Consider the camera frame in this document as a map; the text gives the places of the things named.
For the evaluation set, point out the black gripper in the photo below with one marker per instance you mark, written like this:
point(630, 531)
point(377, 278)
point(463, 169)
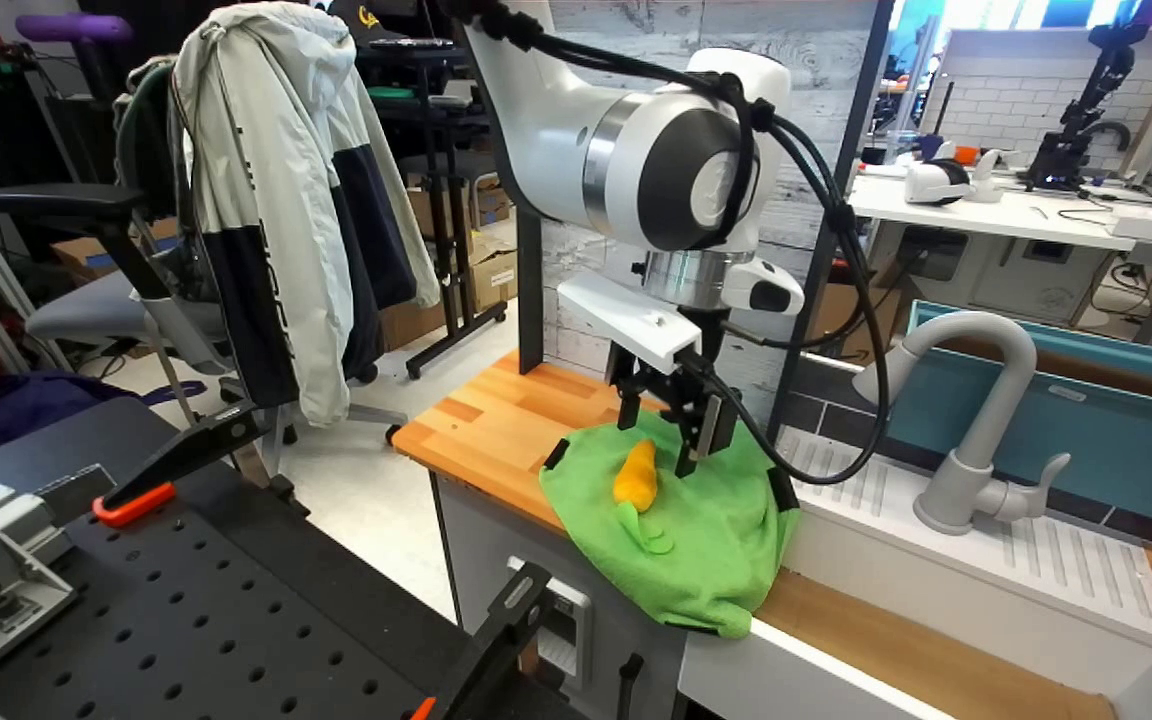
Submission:
point(681, 374)

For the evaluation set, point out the orange carrot plush toy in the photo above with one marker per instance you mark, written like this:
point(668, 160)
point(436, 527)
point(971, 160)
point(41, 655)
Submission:
point(639, 477)

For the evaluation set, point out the black background robot arm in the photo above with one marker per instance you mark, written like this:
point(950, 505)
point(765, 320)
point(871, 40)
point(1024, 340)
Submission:
point(1068, 133)

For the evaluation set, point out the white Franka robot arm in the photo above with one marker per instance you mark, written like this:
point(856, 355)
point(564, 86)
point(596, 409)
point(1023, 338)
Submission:
point(600, 145)

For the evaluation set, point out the green towel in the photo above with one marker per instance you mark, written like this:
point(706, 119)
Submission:
point(722, 547)

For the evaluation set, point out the white counter cabinet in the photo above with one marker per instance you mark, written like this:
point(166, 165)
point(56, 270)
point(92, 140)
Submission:
point(481, 563)

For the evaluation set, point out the brown cardboard box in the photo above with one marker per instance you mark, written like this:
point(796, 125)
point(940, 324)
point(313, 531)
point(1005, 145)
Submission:
point(856, 320)

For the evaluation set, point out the black bar clamp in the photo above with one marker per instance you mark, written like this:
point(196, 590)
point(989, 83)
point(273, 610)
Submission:
point(509, 643)

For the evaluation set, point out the grey kitchen faucet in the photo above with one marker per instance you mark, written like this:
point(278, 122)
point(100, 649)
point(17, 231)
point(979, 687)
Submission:
point(1003, 387)

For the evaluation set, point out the white device with orange part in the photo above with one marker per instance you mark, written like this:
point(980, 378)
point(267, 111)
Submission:
point(940, 181)

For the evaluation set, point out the white lab table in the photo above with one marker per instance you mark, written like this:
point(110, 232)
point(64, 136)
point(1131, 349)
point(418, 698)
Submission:
point(1003, 212)

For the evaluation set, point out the grey wood backsplash panel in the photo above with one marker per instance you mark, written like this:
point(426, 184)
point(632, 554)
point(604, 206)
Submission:
point(817, 40)

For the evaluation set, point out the white sink drainboard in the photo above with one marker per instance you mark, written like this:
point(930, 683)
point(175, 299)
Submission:
point(1083, 563)

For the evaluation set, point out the teal panel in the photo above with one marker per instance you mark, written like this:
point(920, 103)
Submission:
point(1109, 442)

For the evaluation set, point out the white and navy jacket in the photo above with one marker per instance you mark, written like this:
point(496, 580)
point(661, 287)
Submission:
point(268, 160)

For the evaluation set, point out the black perforated workbench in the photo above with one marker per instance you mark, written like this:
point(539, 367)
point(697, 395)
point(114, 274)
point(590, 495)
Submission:
point(201, 615)

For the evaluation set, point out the grey office chair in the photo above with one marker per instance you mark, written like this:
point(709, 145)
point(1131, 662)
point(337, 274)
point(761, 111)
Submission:
point(97, 304)

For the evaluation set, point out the purple padded seat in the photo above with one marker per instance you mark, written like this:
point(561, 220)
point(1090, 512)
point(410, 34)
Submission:
point(74, 24)

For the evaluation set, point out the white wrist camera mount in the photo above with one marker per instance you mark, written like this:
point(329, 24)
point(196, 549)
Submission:
point(621, 320)

